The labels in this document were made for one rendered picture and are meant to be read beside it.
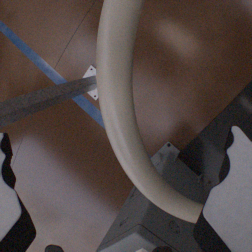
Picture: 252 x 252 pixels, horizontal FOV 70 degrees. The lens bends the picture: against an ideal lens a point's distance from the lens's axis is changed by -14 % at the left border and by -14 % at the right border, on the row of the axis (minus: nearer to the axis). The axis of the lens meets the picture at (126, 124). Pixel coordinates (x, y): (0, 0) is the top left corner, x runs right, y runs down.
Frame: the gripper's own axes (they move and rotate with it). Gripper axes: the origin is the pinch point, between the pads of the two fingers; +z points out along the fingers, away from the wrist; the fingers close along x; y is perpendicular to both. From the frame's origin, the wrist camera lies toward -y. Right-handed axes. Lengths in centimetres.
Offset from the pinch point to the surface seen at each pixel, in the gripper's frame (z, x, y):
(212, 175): 94, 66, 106
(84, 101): 142, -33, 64
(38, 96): 81, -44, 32
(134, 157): 4.5, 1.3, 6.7
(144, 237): 32, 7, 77
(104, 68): 4.8, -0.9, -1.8
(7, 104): 63, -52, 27
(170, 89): 121, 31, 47
